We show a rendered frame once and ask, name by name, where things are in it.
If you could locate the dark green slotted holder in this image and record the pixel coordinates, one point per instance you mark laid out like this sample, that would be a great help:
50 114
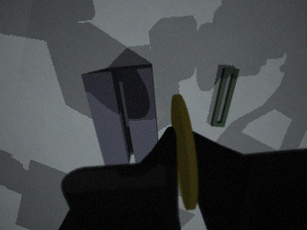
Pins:
228 96

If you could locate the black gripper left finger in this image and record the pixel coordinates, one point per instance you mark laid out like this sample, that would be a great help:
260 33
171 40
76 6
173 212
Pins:
146 186

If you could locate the gold coin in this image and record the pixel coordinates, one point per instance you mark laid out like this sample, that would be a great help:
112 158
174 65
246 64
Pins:
187 165

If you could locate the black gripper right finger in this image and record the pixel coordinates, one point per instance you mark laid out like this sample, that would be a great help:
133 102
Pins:
229 181

